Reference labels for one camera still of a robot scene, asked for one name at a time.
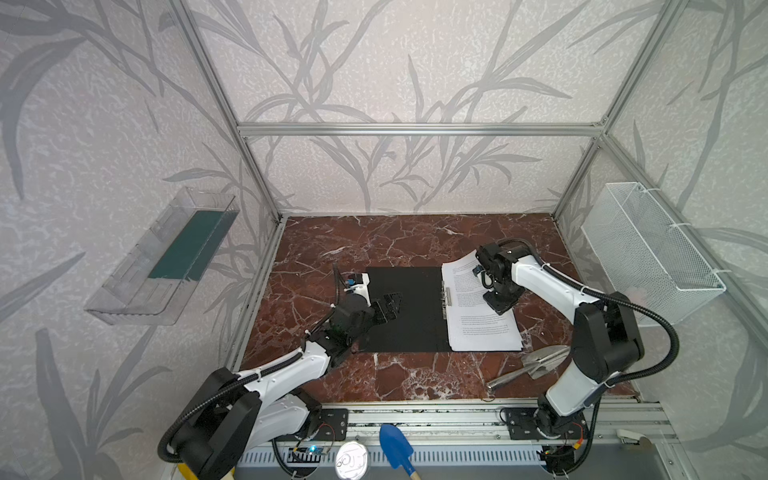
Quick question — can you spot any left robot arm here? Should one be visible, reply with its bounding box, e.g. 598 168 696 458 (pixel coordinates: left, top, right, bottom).
157 289 403 479

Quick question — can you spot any blue trowel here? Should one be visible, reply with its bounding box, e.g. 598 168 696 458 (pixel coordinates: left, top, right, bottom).
379 424 421 480

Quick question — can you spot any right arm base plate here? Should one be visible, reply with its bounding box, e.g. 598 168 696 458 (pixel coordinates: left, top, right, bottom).
500 407 589 441

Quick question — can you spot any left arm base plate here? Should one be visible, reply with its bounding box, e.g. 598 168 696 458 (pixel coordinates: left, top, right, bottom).
297 408 349 442

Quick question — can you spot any aluminium frame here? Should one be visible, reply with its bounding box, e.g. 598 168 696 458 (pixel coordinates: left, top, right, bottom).
177 1 767 468

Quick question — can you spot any clear plastic wall tray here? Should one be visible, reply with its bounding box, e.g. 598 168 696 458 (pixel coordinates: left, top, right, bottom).
85 187 240 326

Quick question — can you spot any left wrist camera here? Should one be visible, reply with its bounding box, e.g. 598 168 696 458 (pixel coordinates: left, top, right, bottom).
344 272 370 303

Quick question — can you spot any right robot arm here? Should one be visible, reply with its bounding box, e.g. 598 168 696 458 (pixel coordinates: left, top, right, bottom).
473 238 680 438

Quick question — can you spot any teal folder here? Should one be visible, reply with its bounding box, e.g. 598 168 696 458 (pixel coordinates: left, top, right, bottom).
356 265 524 355

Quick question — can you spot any white wire basket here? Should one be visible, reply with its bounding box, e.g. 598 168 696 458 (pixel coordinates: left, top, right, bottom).
582 182 726 324

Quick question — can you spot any green circuit board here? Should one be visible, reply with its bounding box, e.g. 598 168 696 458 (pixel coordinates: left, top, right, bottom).
286 444 333 465

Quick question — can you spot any yellow black glove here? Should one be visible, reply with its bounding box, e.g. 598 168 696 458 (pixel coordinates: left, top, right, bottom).
177 463 235 480

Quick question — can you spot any paper sheet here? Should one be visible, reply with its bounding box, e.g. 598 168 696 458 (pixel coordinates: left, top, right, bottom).
441 252 523 352

